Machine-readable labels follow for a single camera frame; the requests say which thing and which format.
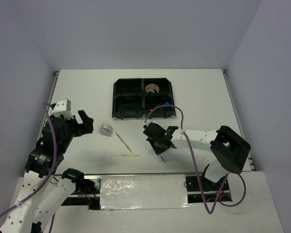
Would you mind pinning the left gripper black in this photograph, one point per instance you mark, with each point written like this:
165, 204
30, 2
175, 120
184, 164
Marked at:
86, 127

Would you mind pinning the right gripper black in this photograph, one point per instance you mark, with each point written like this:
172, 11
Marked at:
157, 151

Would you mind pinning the clear pen grey stripes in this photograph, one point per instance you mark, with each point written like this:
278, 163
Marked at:
124, 143

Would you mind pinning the yellow-green clear pen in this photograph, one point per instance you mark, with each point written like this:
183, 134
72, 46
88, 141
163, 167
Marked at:
125, 155

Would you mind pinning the large brown-core tape roll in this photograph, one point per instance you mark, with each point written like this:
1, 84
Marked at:
152, 88

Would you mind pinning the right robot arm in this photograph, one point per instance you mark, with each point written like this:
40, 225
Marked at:
229, 149

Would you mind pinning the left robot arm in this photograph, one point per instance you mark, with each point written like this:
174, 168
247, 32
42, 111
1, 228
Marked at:
30, 212

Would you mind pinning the silver tape roll in case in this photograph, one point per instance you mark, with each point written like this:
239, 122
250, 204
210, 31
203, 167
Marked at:
105, 129

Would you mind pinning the black four-compartment organizer tray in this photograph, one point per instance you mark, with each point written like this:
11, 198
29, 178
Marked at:
131, 101

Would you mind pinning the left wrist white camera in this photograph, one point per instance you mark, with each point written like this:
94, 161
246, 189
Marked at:
62, 108

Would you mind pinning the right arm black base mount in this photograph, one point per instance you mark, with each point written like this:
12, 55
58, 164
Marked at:
191, 183

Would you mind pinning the aluminium rail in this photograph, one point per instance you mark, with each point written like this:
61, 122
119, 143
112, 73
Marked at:
92, 179

